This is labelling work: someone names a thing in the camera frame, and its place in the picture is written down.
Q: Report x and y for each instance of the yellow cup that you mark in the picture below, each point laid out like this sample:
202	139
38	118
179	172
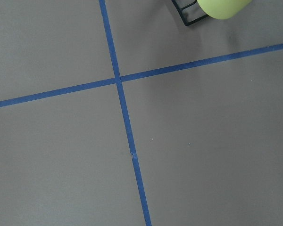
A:
222	9

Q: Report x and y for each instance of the black wire cup rack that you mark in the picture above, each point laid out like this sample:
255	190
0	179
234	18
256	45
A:
189	11

